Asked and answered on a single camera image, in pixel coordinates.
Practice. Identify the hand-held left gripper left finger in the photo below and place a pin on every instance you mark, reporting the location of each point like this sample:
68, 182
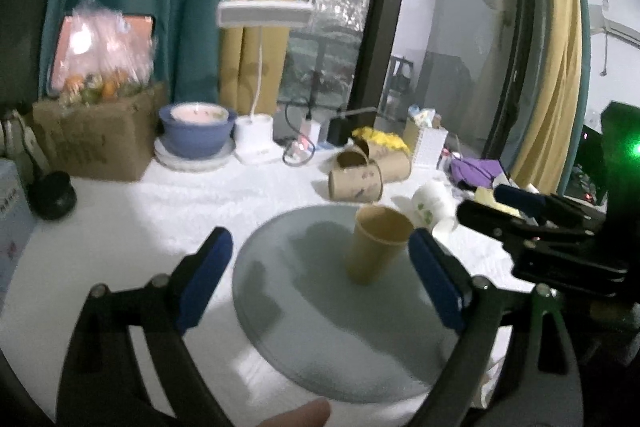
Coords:
205, 279

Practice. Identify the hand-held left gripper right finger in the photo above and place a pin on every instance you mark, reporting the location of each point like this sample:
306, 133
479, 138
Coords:
436, 279

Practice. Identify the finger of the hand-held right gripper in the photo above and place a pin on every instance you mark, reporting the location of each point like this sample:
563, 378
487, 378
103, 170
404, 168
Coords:
520, 198
482, 217

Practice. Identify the white cup with green print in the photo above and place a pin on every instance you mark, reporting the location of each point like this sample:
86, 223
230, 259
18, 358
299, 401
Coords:
430, 204

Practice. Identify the plain brown paper cup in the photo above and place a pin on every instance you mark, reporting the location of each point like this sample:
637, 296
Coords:
372, 247

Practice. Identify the printed brown paper cup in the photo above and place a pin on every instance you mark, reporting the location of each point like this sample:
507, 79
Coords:
392, 164
357, 186
350, 159

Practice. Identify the person's left hand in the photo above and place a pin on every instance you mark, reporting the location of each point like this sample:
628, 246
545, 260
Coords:
295, 416

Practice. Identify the yellow paper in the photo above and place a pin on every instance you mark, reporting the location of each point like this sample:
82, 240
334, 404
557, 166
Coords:
487, 198

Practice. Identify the purple cloth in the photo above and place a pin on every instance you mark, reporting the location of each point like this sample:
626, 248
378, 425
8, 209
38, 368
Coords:
475, 169

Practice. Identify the white perforated box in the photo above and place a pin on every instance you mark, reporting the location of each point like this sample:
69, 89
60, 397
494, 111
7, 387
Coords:
427, 147

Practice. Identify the round grey plate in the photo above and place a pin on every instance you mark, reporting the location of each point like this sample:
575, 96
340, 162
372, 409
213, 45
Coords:
305, 312

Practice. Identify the white plate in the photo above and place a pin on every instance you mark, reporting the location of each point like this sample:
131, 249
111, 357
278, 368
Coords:
192, 163

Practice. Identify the yellow crumpled packet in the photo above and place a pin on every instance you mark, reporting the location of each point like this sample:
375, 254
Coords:
380, 138

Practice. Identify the blue bowl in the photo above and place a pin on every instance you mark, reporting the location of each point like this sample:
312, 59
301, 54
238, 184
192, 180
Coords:
195, 139

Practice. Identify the black power adapter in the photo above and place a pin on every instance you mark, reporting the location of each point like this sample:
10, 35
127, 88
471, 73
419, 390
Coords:
340, 131

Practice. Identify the cardboard box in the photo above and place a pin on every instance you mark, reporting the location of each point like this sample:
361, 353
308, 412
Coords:
100, 142

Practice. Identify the black round object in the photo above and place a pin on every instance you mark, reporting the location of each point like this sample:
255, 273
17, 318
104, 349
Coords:
52, 196

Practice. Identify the white charger plug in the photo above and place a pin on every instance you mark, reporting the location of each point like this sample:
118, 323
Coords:
311, 129

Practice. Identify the white air conditioner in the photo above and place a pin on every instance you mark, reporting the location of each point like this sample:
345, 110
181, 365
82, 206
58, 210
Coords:
620, 27

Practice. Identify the white carton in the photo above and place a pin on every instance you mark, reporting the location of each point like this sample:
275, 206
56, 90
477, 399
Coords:
12, 222

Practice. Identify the clear bag of fruit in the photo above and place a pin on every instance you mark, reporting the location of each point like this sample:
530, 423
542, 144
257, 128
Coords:
105, 52

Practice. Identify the white desk lamp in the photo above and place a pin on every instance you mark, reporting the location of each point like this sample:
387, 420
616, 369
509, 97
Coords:
260, 12

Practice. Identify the dark window frame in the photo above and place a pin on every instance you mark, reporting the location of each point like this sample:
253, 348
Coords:
380, 7

